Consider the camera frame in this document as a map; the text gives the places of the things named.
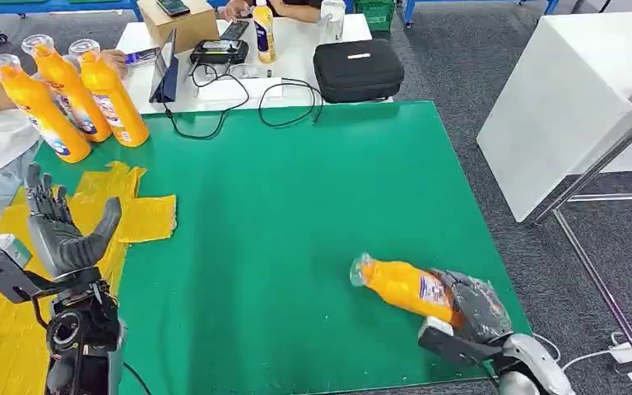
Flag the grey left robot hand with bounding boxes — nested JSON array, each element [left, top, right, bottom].
[[24, 161, 124, 281]]

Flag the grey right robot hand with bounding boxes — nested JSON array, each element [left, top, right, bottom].
[[433, 269, 514, 346]]

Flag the person's left hand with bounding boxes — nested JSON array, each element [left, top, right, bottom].
[[100, 49, 130, 78]]

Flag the orange drink bottle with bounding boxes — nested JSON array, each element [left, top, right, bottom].
[[0, 53, 93, 165], [21, 34, 114, 145], [68, 39, 151, 149], [349, 252, 465, 328]]

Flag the phone with purple screen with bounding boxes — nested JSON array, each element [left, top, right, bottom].
[[125, 47, 162, 67]]

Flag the dark laptop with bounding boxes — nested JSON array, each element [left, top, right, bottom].
[[148, 28, 181, 105]]

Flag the cardboard box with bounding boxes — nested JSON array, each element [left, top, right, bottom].
[[137, 0, 221, 54]]

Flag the black phone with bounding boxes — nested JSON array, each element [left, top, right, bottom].
[[155, 0, 192, 18]]

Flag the black handheld controller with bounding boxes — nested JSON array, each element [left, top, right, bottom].
[[189, 38, 250, 66]]

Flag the yellow plastic sheet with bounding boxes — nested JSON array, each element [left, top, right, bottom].
[[0, 160, 179, 395]]

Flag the black remote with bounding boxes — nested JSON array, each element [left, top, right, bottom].
[[220, 20, 251, 42]]

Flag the flat white box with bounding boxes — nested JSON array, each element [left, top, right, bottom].
[[197, 77, 285, 103]]

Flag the clear eyeglasses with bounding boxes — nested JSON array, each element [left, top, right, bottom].
[[227, 63, 273, 80]]

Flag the pale yellow drink bottle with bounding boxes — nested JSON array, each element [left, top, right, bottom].
[[252, 0, 278, 65]]

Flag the white table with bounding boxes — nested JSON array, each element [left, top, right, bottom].
[[114, 13, 393, 115]]

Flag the person in black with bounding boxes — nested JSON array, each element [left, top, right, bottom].
[[221, 0, 323, 25]]

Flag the green table mat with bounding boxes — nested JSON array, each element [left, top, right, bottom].
[[32, 100, 533, 395]]

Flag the large white cabinet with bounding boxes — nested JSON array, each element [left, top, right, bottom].
[[476, 12, 632, 225]]

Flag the black zip case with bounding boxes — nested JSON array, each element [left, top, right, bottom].
[[312, 38, 406, 105]]

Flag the green crate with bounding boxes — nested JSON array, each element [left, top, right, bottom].
[[355, 0, 399, 33]]

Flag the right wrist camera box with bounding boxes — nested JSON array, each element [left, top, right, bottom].
[[417, 316, 505, 367]]

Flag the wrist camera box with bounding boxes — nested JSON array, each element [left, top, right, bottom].
[[0, 234, 50, 305], [417, 316, 505, 367]]

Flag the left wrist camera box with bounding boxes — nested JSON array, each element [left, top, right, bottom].
[[0, 234, 50, 305]]

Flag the white cable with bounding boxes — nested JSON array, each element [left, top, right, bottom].
[[532, 331, 632, 383]]

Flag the long black cable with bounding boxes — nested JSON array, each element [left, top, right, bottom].
[[160, 61, 252, 142]]

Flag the looped black cable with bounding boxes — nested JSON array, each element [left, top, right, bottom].
[[257, 77, 325, 130]]

